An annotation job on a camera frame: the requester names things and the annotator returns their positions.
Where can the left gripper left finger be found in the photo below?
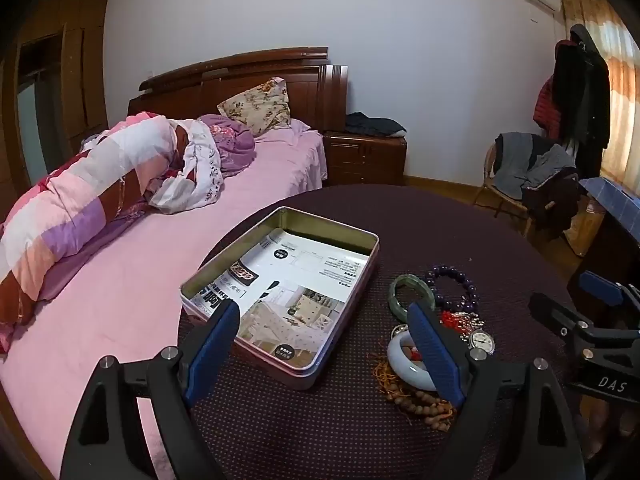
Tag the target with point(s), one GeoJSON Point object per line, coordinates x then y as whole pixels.
{"type": "Point", "coordinates": [106, 439]}

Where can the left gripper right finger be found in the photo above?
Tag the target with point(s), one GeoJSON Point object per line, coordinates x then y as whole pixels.
{"type": "Point", "coordinates": [542, 442]}

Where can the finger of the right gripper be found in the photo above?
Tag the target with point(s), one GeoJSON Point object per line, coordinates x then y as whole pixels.
{"type": "Point", "coordinates": [611, 293]}

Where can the silver wristwatch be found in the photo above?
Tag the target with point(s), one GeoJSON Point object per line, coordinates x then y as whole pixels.
{"type": "Point", "coordinates": [483, 341]}

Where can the white jade bangle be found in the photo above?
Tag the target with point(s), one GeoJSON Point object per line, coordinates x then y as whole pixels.
{"type": "Point", "coordinates": [413, 372]}

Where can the red knotted cord charm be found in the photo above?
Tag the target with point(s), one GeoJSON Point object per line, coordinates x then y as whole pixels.
{"type": "Point", "coordinates": [455, 321]}

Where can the right hand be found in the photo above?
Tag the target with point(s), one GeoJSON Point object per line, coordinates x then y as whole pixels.
{"type": "Point", "coordinates": [599, 421]}

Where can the blue checked cloth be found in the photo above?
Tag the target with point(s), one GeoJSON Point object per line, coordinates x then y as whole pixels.
{"type": "Point", "coordinates": [621, 205]}

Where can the dark maroon garment on chair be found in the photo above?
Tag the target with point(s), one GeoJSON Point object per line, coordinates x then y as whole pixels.
{"type": "Point", "coordinates": [552, 205]}

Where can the bed with pink sheet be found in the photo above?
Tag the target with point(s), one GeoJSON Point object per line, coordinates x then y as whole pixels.
{"type": "Point", "coordinates": [125, 300]}

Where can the grey clothes on chair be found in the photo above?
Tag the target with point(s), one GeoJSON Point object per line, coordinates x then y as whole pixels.
{"type": "Point", "coordinates": [527, 161]}

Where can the rattan chair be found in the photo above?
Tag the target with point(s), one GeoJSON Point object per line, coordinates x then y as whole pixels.
{"type": "Point", "coordinates": [506, 204]}

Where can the red hanging jacket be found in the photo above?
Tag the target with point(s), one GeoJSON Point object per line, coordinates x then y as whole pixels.
{"type": "Point", "coordinates": [546, 115]}

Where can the hanging dark coats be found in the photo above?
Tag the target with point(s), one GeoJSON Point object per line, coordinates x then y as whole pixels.
{"type": "Point", "coordinates": [581, 94]}

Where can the printed paper sheet in tin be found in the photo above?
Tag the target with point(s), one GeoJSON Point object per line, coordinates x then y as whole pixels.
{"type": "Point", "coordinates": [291, 292]}

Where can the pink rectangular tin box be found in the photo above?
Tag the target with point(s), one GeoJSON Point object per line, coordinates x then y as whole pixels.
{"type": "Point", "coordinates": [305, 224]}

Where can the patterned orange curtain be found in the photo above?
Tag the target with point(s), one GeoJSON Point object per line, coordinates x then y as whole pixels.
{"type": "Point", "coordinates": [621, 160]}

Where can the pink patchwork quilt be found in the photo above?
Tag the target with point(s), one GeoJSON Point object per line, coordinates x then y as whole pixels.
{"type": "Point", "coordinates": [146, 161]}

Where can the wooden nightstand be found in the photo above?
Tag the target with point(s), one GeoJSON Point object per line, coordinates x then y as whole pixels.
{"type": "Point", "coordinates": [353, 159]}

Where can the dark folded clothes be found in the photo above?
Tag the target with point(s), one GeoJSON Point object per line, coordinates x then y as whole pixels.
{"type": "Point", "coordinates": [359, 123]}

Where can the purple garment on bed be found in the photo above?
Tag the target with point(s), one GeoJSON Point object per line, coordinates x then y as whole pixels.
{"type": "Point", "coordinates": [235, 143]}

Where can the dark wooden headboard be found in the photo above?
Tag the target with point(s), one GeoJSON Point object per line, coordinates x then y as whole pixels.
{"type": "Point", "coordinates": [317, 89]}

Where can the floral pillow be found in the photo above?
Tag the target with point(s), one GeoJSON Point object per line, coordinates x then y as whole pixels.
{"type": "Point", "coordinates": [261, 108]}

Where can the wooden wardrobe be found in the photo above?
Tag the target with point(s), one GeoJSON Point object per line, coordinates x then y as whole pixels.
{"type": "Point", "coordinates": [52, 91]}

